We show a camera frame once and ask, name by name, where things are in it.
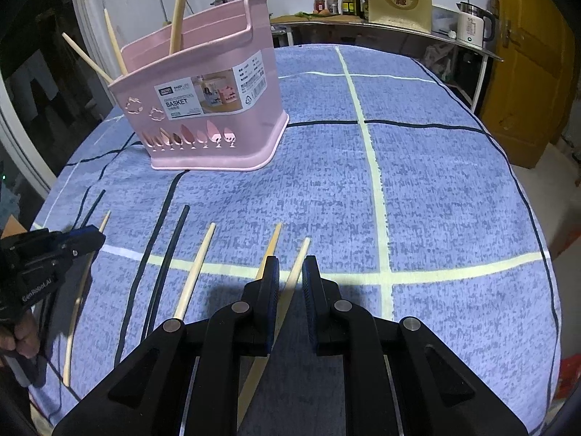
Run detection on white framed glass door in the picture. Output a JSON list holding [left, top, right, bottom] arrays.
[[0, 0, 112, 191]]

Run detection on metal side table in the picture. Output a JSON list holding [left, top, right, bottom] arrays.
[[270, 11, 504, 114]]

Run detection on wooden chopstick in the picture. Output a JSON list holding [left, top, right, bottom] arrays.
[[103, 8, 129, 76], [61, 33, 114, 85], [255, 222, 283, 281], [62, 210, 112, 388], [169, 0, 194, 55], [172, 222, 217, 322], [237, 237, 312, 427]]

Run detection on plastic bag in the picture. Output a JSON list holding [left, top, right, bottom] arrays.
[[423, 41, 455, 83]]

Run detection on blue checked tablecloth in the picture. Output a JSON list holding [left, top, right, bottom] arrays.
[[29, 44, 561, 436]]

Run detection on white plastic container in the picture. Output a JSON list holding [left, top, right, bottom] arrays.
[[431, 5, 458, 37]]

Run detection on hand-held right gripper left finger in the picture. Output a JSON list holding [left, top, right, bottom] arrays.
[[52, 255, 281, 436]]

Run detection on pink plastic utensil basket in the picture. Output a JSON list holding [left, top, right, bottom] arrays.
[[107, 0, 290, 172]]

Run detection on yellow wooden door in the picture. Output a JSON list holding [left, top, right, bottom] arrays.
[[492, 0, 578, 170]]

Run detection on metal door handle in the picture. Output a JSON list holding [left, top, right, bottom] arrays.
[[501, 20, 519, 49]]

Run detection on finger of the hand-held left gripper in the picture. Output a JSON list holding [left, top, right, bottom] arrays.
[[64, 225, 106, 261]]

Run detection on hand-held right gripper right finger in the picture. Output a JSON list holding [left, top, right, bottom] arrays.
[[302, 255, 529, 436]]

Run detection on person's left hand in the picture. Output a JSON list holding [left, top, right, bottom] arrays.
[[0, 311, 41, 359]]

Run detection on white electric kettle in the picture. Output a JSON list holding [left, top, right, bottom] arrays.
[[455, 2, 497, 50]]

